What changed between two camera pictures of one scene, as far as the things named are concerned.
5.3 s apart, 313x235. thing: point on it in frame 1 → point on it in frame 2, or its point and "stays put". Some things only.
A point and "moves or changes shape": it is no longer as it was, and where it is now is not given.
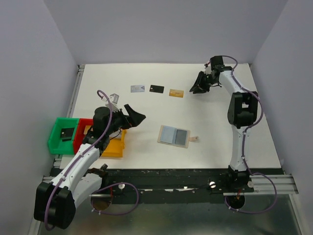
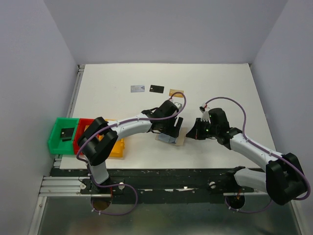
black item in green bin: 66,133 stays put
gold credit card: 176,93 stays put
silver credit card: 137,88 stays put
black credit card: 156,88 stays put
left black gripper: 134,119 → 173,131
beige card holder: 174,136 moves or changes shape
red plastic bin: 79,133 stays put
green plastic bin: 55,146 stays put
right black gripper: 197,89 → 195,134
